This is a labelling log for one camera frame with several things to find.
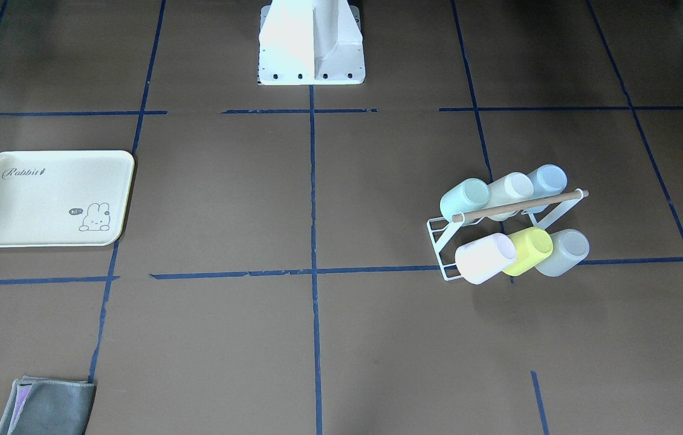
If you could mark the green plastic cup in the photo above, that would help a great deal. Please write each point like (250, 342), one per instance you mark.
(470, 195)

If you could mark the cream rabbit tray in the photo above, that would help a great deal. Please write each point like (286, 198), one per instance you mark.
(63, 198)

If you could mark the pink plastic cup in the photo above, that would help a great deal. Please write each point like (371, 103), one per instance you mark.
(481, 259)

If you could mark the beige plastic cup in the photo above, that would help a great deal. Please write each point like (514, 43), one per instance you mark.
(510, 189)

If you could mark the yellow plastic cup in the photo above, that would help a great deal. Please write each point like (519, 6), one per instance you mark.
(533, 245)

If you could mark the light blue plastic cup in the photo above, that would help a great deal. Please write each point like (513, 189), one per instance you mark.
(547, 180)

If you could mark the grey plastic cup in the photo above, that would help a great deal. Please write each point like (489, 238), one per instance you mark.
(569, 247)

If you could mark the grey folded cloth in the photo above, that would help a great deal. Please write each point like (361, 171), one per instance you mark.
(38, 405)

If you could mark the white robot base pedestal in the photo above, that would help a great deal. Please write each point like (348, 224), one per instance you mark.
(311, 43)

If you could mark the white wire cup rack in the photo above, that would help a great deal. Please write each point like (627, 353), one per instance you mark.
(440, 231)

